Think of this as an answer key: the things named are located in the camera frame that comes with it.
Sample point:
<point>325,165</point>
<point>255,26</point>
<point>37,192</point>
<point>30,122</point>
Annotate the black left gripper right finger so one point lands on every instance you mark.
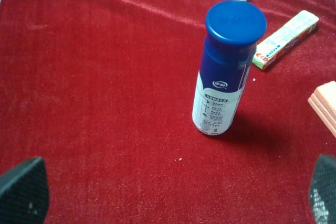
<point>322,190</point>

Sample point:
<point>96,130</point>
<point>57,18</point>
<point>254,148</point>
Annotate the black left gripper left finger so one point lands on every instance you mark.
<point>25,192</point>

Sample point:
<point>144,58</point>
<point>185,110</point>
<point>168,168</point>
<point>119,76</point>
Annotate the blue and white milk bottle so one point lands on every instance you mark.
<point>233,29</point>

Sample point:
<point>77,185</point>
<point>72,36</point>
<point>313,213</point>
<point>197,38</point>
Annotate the cream wafer biscuit block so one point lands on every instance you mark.
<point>323,103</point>

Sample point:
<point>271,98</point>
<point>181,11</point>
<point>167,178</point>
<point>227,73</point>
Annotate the red tablecloth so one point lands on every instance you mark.
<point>103,90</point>

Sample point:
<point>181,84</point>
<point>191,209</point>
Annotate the long candy box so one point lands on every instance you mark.
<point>292,32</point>

